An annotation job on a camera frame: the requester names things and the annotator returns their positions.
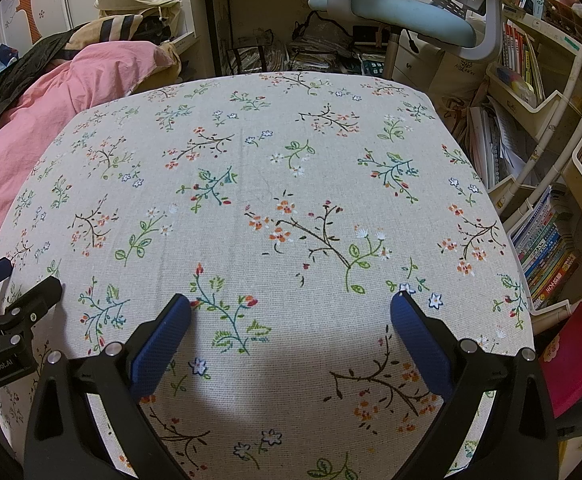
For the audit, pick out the black jacket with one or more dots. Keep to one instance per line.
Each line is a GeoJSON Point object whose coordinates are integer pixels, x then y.
{"type": "Point", "coordinates": [21, 70]}

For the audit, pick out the row of upright books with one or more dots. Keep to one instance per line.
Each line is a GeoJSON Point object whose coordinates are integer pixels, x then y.
{"type": "Point", "coordinates": [521, 55]}

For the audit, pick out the blue grey desk chair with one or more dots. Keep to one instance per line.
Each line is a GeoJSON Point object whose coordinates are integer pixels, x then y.
{"type": "Point", "coordinates": [421, 15]}

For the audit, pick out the clear storage bag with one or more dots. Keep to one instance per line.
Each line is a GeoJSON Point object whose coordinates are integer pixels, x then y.
{"type": "Point", "coordinates": [321, 55]}
{"type": "Point", "coordinates": [251, 57]}

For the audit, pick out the beige tote bag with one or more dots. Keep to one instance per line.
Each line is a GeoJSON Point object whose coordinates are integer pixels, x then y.
{"type": "Point", "coordinates": [458, 85]}

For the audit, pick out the stack of colourful books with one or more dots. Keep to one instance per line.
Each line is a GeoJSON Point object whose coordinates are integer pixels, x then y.
{"type": "Point", "coordinates": [546, 245]}

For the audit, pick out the floral tablecloth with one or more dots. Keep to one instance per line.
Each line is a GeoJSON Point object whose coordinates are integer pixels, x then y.
{"type": "Point", "coordinates": [271, 185]}

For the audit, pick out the stack of papers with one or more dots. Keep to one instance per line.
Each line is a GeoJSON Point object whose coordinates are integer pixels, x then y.
{"type": "Point", "coordinates": [496, 140]}

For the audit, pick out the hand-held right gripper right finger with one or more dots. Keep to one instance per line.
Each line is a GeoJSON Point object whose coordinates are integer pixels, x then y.
{"type": "Point", "coordinates": [418, 345]}

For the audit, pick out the pink blanket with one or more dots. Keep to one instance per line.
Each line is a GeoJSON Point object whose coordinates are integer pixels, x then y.
{"type": "Point", "coordinates": [36, 110]}

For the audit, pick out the pink bag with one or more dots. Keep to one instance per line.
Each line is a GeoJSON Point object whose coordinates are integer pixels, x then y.
{"type": "Point", "coordinates": [581, 350]}

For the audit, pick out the beige canvas bag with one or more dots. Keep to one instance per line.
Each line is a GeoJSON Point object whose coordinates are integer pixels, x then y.
{"type": "Point", "coordinates": [131, 2]}

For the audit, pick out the beige dark striped pillow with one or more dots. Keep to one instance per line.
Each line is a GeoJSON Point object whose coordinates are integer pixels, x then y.
{"type": "Point", "coordinates": [116, 27]}

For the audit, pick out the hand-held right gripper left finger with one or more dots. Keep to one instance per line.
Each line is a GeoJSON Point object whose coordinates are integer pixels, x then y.
{"type": "Point", "coordinates": [163, 345]}

